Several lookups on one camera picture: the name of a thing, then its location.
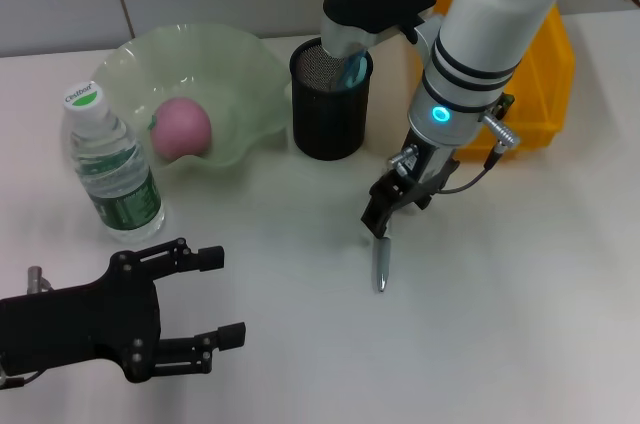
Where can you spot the yellow plastic storage bin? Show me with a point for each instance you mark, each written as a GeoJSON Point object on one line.
{"type": "Point", "coordinates": [545, 94]}

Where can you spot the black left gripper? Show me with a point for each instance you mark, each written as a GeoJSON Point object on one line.
{"type": "Point", "coordinates": [80, 329]}

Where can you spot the pink peach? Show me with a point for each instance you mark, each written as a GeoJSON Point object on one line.
{"type": "Point", "coordinates": [180, 129]}

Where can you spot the black mesh pen holder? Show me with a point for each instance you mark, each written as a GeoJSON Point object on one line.
{"type": "Point", "coordinates": [327, 119]}

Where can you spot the blue scissors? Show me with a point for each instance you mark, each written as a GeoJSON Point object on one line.
{"type": "Point", "coordinates": [356, 71]}

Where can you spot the pale green glass fruit plate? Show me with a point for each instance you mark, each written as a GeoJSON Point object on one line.
{"type": "Point", "coordinates": [210, 59]}

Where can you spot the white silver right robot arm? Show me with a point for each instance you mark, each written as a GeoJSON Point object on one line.
{"type": "Point", "coordinates": [500, 34]}

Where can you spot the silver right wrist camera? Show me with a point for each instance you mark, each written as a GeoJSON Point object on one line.
{"type": "Point", "coordinates": [370, 4]}

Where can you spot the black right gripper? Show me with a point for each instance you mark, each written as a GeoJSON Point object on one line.
{"type": "Point", "coordinates": [425, 169]}

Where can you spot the green label water bottle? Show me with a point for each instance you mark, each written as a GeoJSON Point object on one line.
{"type": "Point", "coordinates": [120, 179]}

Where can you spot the silver ballpoint pen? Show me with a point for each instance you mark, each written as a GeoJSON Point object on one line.
{"type": "Point", "coordinates": [382, 264]}

